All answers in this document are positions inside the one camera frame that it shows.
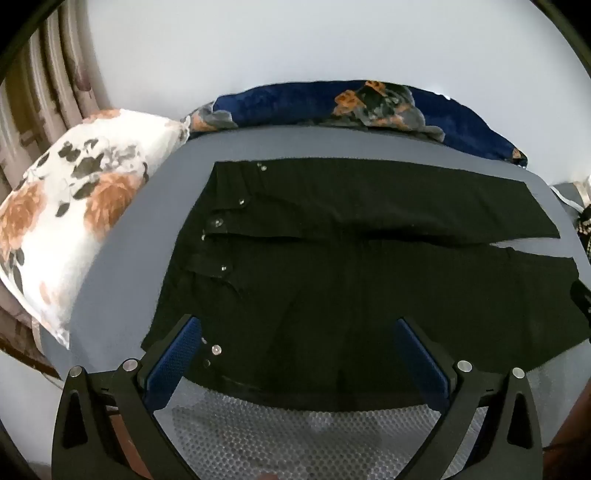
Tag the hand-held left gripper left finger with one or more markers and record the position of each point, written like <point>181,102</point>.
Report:
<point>173,364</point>

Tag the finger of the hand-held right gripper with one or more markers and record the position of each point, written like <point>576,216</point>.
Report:
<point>581,300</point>

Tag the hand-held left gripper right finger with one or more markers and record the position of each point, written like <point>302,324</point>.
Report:
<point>422,360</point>

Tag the black pants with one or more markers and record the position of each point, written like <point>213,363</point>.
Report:
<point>346,277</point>

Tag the black and white patterned cloth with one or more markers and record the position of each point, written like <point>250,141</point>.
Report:
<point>584,230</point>

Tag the grey mesh mattress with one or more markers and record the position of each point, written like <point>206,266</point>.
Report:
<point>138,207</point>

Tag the white floral pillow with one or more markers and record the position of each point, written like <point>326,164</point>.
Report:
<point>69,207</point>

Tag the blue floral blanket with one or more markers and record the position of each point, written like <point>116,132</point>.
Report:
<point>286,104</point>

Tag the beige pleated curtain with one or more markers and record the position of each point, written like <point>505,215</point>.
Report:
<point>46,69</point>

